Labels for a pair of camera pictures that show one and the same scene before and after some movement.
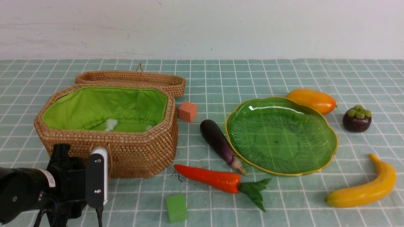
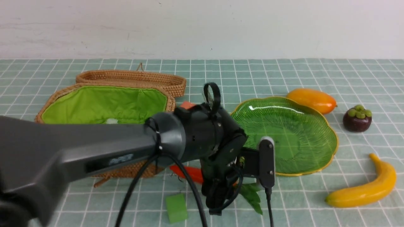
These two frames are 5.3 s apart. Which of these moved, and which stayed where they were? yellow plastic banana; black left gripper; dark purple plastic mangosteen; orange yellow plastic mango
Moved: black left gripper
Stayed: dark purple plastic mangosteen; yellow plastic banana; orange yellow plastic mango
